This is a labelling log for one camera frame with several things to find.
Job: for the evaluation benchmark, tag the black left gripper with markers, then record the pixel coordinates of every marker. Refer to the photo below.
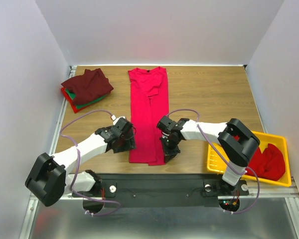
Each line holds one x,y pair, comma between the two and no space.
130,144

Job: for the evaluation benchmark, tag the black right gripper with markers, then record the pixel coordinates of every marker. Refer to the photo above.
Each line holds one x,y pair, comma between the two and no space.
169,151

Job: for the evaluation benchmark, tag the pink magenta t shirt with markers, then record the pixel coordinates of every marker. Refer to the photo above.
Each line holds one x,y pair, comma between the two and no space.
149,103

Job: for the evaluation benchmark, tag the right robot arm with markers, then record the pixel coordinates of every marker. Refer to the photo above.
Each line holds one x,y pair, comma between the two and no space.
232,141

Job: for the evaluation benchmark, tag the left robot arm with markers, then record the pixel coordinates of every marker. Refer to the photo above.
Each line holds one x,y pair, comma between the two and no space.
50,177

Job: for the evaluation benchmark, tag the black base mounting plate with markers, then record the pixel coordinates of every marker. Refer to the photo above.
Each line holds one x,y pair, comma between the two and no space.
166,190

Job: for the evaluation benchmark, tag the yellow plastic tray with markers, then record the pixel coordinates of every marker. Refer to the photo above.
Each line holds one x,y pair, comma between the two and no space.
215,163

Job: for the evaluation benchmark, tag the red folded shirt bottom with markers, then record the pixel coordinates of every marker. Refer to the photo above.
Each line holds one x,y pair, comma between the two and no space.
77,108

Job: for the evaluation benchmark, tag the maroon folded shirt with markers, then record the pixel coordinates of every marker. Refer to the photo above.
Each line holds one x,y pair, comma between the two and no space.
89,86

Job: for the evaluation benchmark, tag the red shirt in tray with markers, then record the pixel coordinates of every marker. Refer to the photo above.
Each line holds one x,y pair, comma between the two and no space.
268,163

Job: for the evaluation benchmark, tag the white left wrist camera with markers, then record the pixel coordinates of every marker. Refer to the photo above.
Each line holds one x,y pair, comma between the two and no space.
114,118

